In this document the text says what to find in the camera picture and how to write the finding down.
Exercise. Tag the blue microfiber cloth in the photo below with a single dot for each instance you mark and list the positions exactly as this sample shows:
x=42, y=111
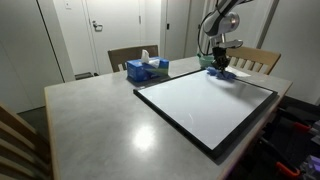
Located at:
x=223, y=75

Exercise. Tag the green bowl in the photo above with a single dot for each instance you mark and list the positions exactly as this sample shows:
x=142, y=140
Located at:
x=205, y=61

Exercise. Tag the wall light switch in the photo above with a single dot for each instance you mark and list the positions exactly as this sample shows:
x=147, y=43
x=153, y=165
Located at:
x=67, y=4

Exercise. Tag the brown wooden chair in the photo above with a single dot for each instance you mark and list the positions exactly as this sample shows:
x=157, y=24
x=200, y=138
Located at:
x=119, y=57

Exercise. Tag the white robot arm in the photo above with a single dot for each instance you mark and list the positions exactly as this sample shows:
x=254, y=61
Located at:
x=219, y=22

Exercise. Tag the orange handled clamp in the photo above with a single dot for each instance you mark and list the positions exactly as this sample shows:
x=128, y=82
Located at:
x=282, y=164

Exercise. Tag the blue tissue box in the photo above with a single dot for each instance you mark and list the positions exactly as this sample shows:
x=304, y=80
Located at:
x=147, y=67

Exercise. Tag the red handled clamp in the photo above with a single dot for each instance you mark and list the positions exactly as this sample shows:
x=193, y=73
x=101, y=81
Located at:
x=298, y=123

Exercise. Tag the light wooden chair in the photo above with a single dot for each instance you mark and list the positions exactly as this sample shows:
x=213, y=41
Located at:
x=252, y=59

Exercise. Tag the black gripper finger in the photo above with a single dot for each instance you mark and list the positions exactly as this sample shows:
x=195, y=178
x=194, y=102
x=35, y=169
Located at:
x=219, y=67
x=224, y=66

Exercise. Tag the silver door handle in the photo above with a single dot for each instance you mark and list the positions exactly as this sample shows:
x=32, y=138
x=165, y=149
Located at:
x=97, y=27

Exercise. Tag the dark wooden chair near camera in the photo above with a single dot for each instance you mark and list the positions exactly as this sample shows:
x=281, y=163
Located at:
x=24, y=152

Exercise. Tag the black framed whiteboard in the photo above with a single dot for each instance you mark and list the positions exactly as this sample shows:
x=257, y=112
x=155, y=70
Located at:
x=211, y=112

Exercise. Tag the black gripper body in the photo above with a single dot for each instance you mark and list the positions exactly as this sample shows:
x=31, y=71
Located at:
x=220, y=58

